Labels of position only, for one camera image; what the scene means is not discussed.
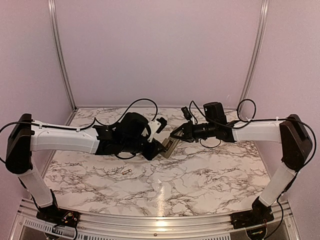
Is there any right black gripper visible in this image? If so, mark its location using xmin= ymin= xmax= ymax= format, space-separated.
xmin=171 ymin=120 xmax=218 ymax=142

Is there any front aluminium rail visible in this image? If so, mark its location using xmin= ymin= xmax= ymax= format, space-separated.
xmin=9 ymin=199 xmax=301 ymax=240

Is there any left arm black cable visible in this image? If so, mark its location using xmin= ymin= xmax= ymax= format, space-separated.
xmin=0 ymin=98 xmax=159 ymax=163

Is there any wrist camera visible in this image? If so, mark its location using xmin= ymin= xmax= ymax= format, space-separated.
xmin=181 ymin=106 xmax=192 ymax=121
xmin=146 ymin=117 xmax=168 ymax=142

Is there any grey remote control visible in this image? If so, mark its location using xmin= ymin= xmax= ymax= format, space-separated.
xmin=160 ymin=136 xmax=180 ymax=159

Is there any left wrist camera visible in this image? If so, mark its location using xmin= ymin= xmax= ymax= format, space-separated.
xmin=146 ymin=117 xmax=168 ymax=142

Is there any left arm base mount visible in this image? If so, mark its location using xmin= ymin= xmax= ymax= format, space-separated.
xmin=36 ymin=209 xmax=80 ymax=228

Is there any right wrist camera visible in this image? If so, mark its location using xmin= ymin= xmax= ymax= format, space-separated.
xmin=181 ymin=106 xmax=192 ymax=121

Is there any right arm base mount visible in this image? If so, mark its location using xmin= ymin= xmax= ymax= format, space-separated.
xmin=230 ymin=210 xmax=275 ymax=229

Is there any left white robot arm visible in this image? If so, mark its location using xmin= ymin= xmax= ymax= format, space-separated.
xmin=3 ymin=112 xmax=167 ymax=223

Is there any left aluminium frame post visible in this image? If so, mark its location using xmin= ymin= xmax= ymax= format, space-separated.
xmin=48 ymin=0 xmax=77 ymax=112

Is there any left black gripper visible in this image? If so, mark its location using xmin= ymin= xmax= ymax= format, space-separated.
xmin=122 ymin=135 xmax=166 ymax=160

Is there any aluminium frame post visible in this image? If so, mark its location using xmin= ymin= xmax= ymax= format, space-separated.
xmin=239 ymin=0 xmax=270 ymax=102
xmin=48 ymin=0 xmax=77 ymax=112

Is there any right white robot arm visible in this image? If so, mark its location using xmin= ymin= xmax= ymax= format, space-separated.
xmin=170 ymin=102 xmax=316 ymax=224

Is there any right aluminium frame post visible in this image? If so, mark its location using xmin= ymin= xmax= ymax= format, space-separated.
xmin=239 ymin=0 xmax=270 ymax=102

